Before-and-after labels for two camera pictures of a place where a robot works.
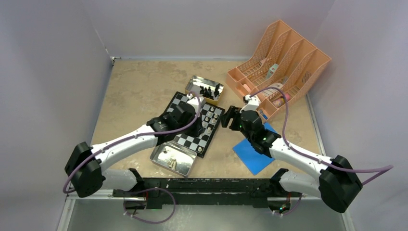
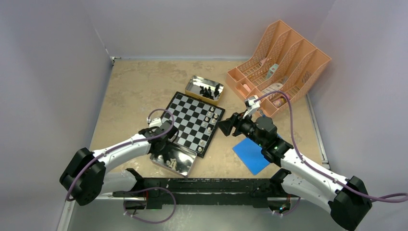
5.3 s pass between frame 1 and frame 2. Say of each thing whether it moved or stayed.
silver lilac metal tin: stayed
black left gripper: moved
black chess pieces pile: stayed
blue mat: stayed
